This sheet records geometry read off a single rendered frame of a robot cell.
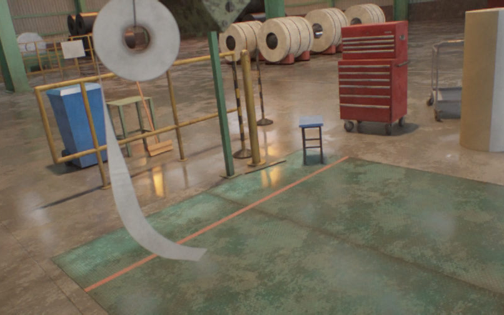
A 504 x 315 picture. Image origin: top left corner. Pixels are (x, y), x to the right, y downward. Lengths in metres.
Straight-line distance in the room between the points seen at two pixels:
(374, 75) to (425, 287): 3.01
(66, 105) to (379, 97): 3.49
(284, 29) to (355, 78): 7.60
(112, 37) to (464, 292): 2.16
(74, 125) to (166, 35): 4.32
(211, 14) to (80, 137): 4.31
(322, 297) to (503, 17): 3.01
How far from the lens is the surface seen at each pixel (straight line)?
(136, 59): 0.85
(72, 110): 5.11
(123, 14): 0.85
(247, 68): 4.20
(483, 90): 4.50
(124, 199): 0.88
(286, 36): 12.52
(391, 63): 4.94
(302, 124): 4.16
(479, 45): 4.45
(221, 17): 0.98
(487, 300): 2.51
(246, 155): 4.66
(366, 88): 5.10
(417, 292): 2.49
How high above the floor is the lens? 1.47
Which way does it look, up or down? 18 degrees down
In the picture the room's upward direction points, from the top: 7 degrees counter-clockwise
